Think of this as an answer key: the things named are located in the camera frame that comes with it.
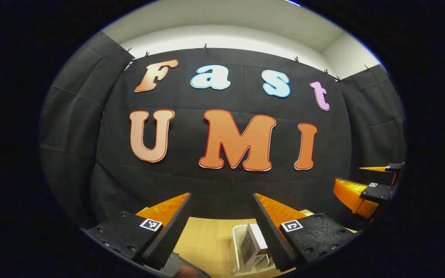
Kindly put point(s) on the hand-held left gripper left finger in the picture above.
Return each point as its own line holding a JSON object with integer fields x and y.
{"x": 172, "y": 231}

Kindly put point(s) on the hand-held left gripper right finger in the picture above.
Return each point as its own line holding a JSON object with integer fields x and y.
{"x": 270, "y": 235}

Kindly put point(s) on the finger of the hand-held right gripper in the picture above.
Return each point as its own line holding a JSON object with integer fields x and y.
{"x": 395, "y": 167}
{"x": 352, "y": 195}

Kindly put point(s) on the white portrait cover book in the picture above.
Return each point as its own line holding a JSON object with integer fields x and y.
{"x": 249, "y": 243}

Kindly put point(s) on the white bookshelf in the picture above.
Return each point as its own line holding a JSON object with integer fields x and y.
{"x": 236, "y": 247}

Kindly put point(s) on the black backdrop cloth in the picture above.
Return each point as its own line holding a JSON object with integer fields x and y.
{"x": 191, "y": 181}

